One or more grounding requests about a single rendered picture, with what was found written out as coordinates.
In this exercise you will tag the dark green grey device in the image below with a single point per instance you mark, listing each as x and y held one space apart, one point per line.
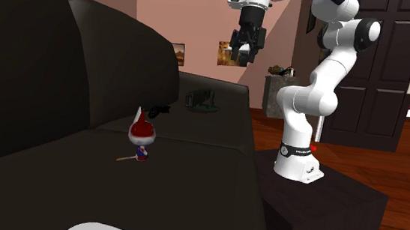
201 100

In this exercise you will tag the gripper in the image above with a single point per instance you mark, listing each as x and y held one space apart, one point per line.
250 23

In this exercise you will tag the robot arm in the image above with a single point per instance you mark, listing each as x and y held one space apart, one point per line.
303 96

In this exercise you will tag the grey stone side table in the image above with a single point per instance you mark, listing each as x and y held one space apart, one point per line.
274 94

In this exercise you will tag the dark brown double door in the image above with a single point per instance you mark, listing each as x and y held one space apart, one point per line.
377 69

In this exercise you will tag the dark brown sofa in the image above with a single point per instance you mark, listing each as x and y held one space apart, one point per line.
80 119

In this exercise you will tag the orange wall picture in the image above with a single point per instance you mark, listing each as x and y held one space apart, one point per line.
226 56

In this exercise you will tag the red white toy figure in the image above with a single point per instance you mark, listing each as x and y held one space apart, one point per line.
141 135

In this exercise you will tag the dark robot stand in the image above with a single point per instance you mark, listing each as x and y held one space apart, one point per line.
320 215

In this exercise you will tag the small black object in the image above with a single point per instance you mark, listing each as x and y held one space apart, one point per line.
158 111

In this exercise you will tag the dark framed wall picture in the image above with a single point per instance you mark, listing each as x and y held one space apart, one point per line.
178 54

